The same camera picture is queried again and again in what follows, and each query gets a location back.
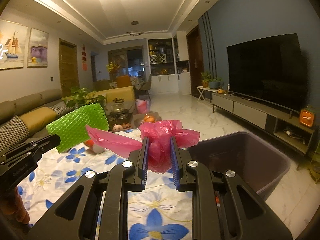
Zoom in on grey trash bin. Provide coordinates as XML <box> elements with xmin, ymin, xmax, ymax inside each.
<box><xmin>187</xmin><ymin>131</ymin><xmax>292</xmax><ymax>201</ymax></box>

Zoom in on pink plastic bag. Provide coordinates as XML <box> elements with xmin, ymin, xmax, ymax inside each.
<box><xmin>85</xmin><ymin>119</ymin><xmax>201</xmax><ymax>174</ymax></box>

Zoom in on small houndstooth cushion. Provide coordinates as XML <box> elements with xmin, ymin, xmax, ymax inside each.
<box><xmin>49</xmin><ymin>102</ymin><xmax>73</xmax><ymax>116</ymax></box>

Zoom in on purple wall painting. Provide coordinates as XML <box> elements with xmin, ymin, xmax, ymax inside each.
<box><xmin>27</xmin><ymin>28</ymin><xmax>49</xmax><ymax>68</ymax></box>

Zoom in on glass teapot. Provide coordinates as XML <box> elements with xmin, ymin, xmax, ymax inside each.
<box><xmin>110</xmin><ymin>98</ymin><xmax>129</xmax><ymax>114</ymax></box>

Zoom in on light wooden door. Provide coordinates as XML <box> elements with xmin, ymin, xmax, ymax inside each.
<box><xmin>59</xmin><ymin>38</ymin><xmax>80</xmax><ymax>91</ymax></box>

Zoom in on orange box-shaped clock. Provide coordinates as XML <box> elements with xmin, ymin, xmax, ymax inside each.
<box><xmin>299</xmin><ymin>108</ymin><xmax>316</xmax><ymax>129</ymax></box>

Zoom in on green foam net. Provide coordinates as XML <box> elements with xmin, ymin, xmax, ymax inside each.
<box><xmin>46</xmin><ymin>103</ymin><xmax>110</xmax><ymax>154</ymax></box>

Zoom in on yellow flower bouquet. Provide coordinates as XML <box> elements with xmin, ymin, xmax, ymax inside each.
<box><xmin>106</xmin><ymin>61</ymin><xmax>121</xmax><ymax>81</ymax></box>

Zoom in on person's left hand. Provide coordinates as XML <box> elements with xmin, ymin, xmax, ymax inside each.
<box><xmin>0</xmin><ymin>185</ymin><xmax>31</xmax><ymax>228</ymax></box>

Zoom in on grey dining chair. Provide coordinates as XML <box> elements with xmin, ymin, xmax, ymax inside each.
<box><xmin>138</xmin><ymin>73</ymin><xmax>153</xmax><ymax>98</ymax></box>

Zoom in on grey television cabinet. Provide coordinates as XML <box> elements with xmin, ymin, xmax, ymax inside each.
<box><xmin>212</xmin><ymin>92</ymin><xmax>318</xmax><ymax>155</ymax></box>

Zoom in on red white round toy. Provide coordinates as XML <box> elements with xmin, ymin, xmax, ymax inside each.
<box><xmin>84</xmin><ymin>140</ymin><xmax>104</xmax><ymax>154</ymax></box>

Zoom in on black flat television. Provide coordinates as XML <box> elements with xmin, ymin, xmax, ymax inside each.
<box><xmin>226</xmin><ymin>33</ymin><xmax>309</xmax><ymax>113</ymax></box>

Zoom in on plant in orange pot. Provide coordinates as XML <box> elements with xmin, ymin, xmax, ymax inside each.
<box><xmin>201</xmin><ymin>72</ymin><xmax>212</xmax><ymax>88</ymax></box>

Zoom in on plant in blue pot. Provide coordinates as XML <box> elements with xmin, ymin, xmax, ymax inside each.
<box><xmin>209</xmin><ymin>78</ymin><xmax>223</xmax><ymax>89</ymax></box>

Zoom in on white display cabinet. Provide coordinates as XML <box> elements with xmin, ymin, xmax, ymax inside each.
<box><xmin>147</xmin><ymin>37</ymin><xmax>191</xmax><ymax>93</ymax></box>

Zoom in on white blue floral tablecloth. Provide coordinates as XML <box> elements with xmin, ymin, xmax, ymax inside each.
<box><xmin>15</xmin><ymin>127</ymin><xmax>200</xmax><ymax>240</ymax></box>

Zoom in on glass jars set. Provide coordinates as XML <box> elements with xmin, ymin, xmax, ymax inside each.
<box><xmin>107</xmin><ymin>114</ymin><xmax>131</xmax><ymax>126</ymax></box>

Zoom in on sailboat wall painting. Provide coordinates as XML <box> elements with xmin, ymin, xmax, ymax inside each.
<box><xmin>0</xmin><ymin>20</ymin><xmax>28</xmax><ymax>70</ymax></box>

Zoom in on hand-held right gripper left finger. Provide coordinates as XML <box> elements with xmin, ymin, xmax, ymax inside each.
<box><xmin>32</xmin><ymin>137</ymin><xmax>150</xmax><ymax>240</ymax></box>

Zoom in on pink bag on floor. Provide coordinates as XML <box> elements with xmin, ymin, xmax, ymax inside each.
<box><xmin>135</xmin><ymin>99</ymin><xmax>151</xmax><ymax>114</ymax></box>

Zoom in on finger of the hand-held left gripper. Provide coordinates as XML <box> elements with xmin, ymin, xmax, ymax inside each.
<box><xmin>0</xmin><ymin>134</ymin><xmax>62</xmax><ymax>167</ymax></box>

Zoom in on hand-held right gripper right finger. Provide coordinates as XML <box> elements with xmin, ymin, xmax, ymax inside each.
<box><xmin>170</xmin><ymin>136</ymin><xmax>293</xmax><ymax>240</ymax></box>

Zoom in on grey sofa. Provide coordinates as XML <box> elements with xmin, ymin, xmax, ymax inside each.
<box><xmin>0</xmin><ymin>86</ymin><xmax>136</xmax><ymax>153</ymax></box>

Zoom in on large houndstooth cushion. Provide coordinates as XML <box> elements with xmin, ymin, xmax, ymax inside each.
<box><xmin>0</xmin><ymin>115</ymin><xmax>30</xmax><ymax>151</ymax></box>

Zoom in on cables in television cabinet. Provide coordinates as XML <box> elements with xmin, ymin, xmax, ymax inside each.
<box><xmin>283</xmin><ymin>128</ymin><xmax>301</xmax><ymax>138</ymax></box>

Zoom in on dark wooden door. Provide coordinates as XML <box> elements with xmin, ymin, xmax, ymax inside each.
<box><xmin>186</xmin><ymin>26</ymin><xmax>205</xmax><ymax>96</ymax></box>

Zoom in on white folding side table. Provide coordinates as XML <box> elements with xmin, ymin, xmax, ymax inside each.
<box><xmin>196</xmin><ymin>86</ymin><xmax>213</xmax><ymax>102</ymax></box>

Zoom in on orange dining chair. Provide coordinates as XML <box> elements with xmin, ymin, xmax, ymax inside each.
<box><xmin>116</xmin><ymin>75</ymin><xmax>132</xmax><ymax>88</ymax></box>

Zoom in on potted green leafy plant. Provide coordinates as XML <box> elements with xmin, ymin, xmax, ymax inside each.
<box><xmin>62</xmin><ymin>87</ymin><xmax>106</xmax><ymax>109</ymax></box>

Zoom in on dining table with cloth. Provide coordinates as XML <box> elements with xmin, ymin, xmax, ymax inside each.
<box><xmin>129</xmin><ymin>77</ymin><xmax>148</xmax><ymax>88</ymax></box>

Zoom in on red wall decorations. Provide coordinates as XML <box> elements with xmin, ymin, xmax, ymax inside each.
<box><xmin>81</xmin><ymin>44</ymin><xmax>88</xmax><ymax>71</ymax></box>

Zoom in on dark balcony glass door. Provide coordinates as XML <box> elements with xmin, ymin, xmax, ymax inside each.
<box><xmin>108</xmin><ymin>46</ymin><xmax>144</xmax><ymax>81</ymax></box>

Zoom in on mustard yellow cushion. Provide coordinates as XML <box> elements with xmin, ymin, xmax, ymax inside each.
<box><xmin>20</xmin><ymin>107</ymin><xmax>58</xmax><ymax>132</ymax></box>

